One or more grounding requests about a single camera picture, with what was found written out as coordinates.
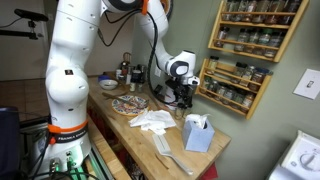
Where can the oregano jar green lid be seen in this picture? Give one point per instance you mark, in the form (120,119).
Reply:
(264,40)

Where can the blue tissue box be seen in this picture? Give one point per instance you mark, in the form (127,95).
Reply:
(196,140)

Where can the white patterned salt canister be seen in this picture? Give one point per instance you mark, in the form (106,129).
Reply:
(118,74)

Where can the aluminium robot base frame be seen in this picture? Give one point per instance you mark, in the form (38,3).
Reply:
(31,140)

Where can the colourful patterned round trivet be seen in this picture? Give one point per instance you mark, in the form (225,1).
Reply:
(126,108)

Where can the decorative wall plate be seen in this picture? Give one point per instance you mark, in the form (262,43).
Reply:
(168,8)

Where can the wooden spice rack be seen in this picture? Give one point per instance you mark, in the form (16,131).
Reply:
(255,100)
(287,36)

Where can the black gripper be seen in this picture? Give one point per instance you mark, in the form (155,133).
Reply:
(181,91)

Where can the white wall outlet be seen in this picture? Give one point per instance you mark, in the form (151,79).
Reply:
(158,71)

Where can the dark blue chair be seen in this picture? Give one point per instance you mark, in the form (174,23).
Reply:
(8,143)

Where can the blue plastic bowl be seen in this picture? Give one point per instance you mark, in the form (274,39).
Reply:
(104,78)

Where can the small spice jar black lid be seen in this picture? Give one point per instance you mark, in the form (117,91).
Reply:
(140,87)

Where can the dark spice jar black lid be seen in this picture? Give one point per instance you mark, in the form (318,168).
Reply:
(275,41)

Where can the white plastic bottle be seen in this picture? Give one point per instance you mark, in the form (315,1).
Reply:
(128,79)

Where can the small black device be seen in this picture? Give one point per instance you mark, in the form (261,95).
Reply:
(157,89)

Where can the white plastic spatula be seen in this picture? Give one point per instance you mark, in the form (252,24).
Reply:
(161,143)

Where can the glass spice jar white label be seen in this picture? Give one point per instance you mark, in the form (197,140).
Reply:
(241,41)

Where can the white light switch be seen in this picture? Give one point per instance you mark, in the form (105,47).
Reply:
(308,83)

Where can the white stove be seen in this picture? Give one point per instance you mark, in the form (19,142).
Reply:
(300,156)

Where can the crumpled white paper towel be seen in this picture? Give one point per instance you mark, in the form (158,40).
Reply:
(153,120)

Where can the white ceramic bowl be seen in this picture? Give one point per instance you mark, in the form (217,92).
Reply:
(108,85)

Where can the wooden bench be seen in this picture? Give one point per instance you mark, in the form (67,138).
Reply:
(115,163)

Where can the spice jar silver lid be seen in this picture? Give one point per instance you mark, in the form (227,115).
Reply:
(248,75)

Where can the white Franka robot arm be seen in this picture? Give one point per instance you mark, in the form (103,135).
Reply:
(70,50)

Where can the black camera on stand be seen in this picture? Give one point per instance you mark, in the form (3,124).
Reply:
(30,15)

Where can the spice jar blue lid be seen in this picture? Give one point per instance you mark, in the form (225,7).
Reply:
(258,78)

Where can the red cloth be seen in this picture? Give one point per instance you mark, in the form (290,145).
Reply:
(210,173)

